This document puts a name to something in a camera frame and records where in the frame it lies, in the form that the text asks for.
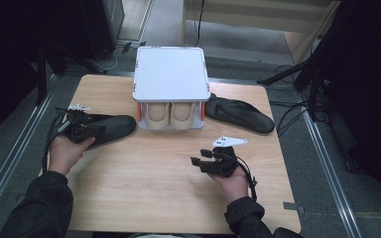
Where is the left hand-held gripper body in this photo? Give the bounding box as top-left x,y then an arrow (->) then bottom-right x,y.
57,103 -> 95,145

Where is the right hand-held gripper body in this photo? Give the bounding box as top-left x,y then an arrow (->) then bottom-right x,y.
197,134 -> 250,179

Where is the black flip-flop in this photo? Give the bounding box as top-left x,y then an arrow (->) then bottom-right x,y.
204,92 -> 276,135
63,113 -> 137,148

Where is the cream clog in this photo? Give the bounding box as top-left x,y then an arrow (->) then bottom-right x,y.
169,102 -> 196,131
144,102 -> 171,131

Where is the white shoe rack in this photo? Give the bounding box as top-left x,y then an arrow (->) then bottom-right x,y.
132,46 -> 211,131

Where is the person's right hand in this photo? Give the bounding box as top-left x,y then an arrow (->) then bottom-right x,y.
207,167 -> 250,203

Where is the person's left hand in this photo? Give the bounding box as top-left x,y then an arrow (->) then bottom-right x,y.
48,134 -> 96,177

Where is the black metal stand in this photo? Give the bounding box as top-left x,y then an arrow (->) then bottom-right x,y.
34,41 -> 108,107

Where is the grey tape strip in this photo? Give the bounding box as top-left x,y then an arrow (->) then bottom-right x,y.
282,201 -> 307,215

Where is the dark cabinet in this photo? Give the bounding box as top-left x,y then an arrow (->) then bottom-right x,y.
78,0 -> 127,60

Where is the black tripod stand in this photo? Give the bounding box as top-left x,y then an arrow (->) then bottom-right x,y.
257,0 -> 345,123

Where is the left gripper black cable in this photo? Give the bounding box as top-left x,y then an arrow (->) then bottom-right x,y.
42,110 -> 68,173

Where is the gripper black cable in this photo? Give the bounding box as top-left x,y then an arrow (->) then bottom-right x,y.
42,110 -> 68,173
236,157 -> 258,202

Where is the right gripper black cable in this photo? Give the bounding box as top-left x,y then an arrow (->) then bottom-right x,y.
236,157 -> 258,202

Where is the white floor cable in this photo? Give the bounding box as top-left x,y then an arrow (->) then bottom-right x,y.
90,44 -> 120,72

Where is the metal floor rail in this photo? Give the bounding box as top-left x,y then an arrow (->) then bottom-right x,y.
297,92 -> 363,238
0,73 -> 61,231

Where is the black floor cable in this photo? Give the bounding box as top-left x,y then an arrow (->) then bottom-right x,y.
268,63 -> 314,138

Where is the black hanging cable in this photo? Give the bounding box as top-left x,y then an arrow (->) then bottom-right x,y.
193,0 -> 206,48

